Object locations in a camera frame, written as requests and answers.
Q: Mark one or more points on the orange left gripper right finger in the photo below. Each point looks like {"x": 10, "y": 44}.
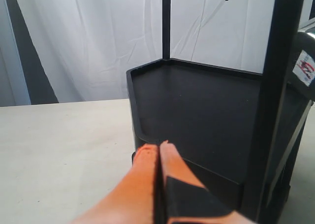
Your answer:
{"x": 188, "y": 201}

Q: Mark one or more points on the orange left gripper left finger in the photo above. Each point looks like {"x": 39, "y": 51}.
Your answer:
{"x": 132, "y": 199}

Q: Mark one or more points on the black shelf rack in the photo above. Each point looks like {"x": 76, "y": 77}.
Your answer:
{"x": 232, "y": 91}

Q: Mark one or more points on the white backdrop curtain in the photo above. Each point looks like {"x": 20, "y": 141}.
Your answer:
{"x": 79, "y": 50}

